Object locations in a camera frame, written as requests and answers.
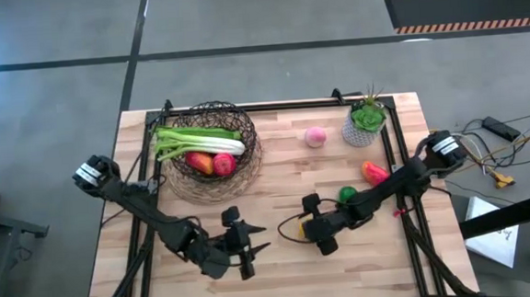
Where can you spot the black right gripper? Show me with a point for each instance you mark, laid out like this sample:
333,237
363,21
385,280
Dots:
322,225

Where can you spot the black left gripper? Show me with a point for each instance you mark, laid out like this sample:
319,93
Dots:
238,240

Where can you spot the yellow plastic lemon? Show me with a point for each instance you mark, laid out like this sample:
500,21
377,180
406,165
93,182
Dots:
302,231

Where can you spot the green plastic fruit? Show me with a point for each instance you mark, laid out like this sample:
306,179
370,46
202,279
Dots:
347,193

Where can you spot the red orange plastic fruit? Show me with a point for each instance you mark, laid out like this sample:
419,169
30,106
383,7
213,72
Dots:
373,173

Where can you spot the red plastic apple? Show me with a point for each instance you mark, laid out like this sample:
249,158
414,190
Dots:
224,165

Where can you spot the pink plastic peach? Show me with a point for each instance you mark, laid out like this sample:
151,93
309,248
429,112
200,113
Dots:
315,137

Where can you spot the orange yellow plastic mango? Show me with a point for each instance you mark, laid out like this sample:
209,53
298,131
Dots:
200,162

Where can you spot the white green plastic leek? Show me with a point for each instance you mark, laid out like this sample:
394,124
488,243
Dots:
219,146

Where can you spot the green leafy plastic vegetable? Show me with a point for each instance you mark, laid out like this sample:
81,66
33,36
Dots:
199,131

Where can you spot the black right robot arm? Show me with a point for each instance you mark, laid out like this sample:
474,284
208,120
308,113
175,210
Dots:
387,189

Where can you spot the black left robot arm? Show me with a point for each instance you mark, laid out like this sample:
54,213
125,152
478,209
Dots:
134,202

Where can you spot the red tag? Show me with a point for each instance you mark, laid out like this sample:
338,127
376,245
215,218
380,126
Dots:
398,213

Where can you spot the white triangle patterned plant pot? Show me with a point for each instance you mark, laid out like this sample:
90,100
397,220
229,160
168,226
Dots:
354,136

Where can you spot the green succulent plant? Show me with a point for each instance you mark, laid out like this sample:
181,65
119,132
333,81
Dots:
368,117

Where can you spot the white paper sheet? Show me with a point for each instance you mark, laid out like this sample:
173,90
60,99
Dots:
492,245

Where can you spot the black metal beam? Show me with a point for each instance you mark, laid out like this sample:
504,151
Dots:
504,217

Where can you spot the black power strip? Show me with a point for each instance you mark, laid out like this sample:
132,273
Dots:
501,128

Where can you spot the gray metal stand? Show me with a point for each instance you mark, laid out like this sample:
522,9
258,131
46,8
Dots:
2,222

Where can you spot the black hazard striped floor mat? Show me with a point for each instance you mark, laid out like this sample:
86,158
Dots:
468,7

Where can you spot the black metal table frame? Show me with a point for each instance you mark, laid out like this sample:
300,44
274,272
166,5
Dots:
290,105

